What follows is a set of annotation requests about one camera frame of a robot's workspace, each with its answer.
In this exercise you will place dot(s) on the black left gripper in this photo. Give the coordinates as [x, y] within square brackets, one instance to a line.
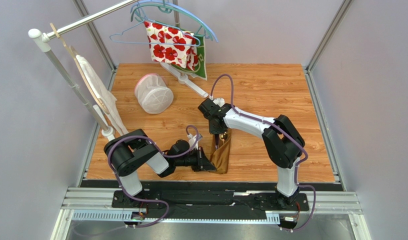
[203, 162]

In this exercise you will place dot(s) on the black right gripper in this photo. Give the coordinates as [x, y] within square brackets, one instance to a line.
[216, 126]

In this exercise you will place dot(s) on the purple handled knife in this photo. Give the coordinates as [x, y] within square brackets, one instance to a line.
[216, 141]

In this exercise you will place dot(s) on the brown cloth napkin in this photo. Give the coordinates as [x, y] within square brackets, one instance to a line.
[220, 157]

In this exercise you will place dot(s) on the gold spoon black handle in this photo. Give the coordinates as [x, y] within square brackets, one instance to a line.
[223, 137]

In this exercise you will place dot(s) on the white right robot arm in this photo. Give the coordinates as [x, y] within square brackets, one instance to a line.
[282, 141]

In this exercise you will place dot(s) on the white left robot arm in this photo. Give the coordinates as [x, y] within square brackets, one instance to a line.
[127, 153]

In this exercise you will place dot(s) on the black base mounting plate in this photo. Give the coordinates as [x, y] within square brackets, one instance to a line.
[210, 200]

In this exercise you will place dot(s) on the green patterned cloth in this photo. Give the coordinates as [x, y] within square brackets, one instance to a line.
[200, 69]

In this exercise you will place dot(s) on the white mesh laundry basket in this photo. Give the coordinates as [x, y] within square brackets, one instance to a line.
[152, 94]

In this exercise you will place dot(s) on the red floral cloth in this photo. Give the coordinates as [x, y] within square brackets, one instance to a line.
[183, 57]

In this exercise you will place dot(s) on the white mesh garment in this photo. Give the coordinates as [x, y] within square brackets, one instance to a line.
[103, 97]

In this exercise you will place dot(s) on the blue plastic hanger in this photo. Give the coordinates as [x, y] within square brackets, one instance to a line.
[187, 15]

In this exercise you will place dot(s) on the teal plastic hanger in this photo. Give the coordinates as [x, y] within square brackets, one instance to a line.
[157, 6]

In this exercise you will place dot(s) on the wooden hanger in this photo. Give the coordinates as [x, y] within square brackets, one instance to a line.
[72, 51]

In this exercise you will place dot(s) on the white clothes rack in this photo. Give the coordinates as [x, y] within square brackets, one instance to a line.
[42, 40]

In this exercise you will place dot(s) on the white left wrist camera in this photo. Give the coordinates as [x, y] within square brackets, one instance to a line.
[193, 140]

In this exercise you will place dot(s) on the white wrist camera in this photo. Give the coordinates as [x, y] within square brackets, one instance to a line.
[193, 140]
[219, 101]

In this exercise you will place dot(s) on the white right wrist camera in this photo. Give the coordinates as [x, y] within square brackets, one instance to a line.
[219, 101]

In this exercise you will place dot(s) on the aluminium frame rail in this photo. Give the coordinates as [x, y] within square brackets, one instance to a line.
[95, 204]

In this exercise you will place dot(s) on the light blue wire hanger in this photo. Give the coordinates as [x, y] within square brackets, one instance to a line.
[159, 33]

